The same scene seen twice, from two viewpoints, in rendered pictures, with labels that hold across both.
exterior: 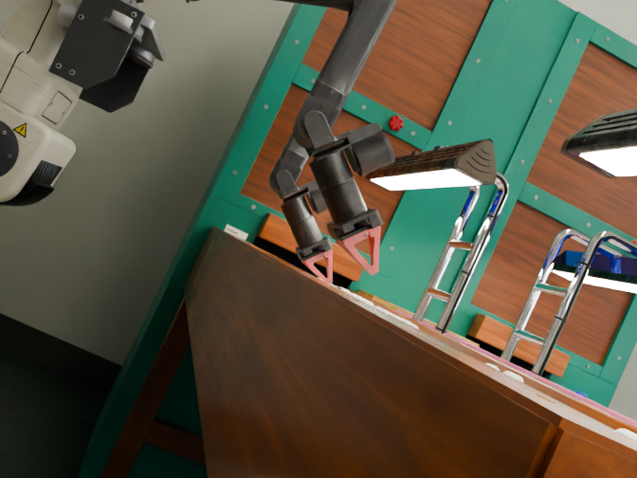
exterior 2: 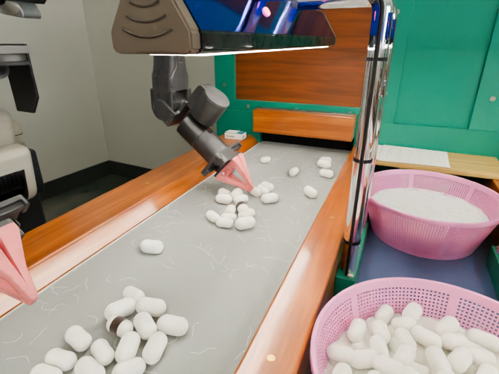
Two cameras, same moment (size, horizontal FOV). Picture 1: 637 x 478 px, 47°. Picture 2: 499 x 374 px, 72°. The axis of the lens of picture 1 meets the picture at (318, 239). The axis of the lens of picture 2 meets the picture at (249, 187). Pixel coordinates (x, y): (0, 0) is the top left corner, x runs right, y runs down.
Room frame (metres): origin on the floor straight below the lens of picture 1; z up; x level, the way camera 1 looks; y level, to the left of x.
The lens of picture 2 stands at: (1.08, -0.44, 1.05)
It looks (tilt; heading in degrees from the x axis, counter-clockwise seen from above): 23 degrees down; 35
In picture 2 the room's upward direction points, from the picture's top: straight up
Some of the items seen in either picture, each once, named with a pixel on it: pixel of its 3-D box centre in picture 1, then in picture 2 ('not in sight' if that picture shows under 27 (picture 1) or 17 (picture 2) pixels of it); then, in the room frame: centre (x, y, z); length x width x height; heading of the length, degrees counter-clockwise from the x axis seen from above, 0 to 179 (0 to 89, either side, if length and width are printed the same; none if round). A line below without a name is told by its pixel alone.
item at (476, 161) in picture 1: (423, 166); (275, 22); (1.58, -0.14, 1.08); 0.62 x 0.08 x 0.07; 11
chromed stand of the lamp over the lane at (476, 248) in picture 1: (422, 255); (317, 140); (1.59, -0.22, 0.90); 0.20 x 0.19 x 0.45; 11
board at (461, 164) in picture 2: (417, 318); (425, 159); (2.02, -0.34, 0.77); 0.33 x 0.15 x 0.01; 101
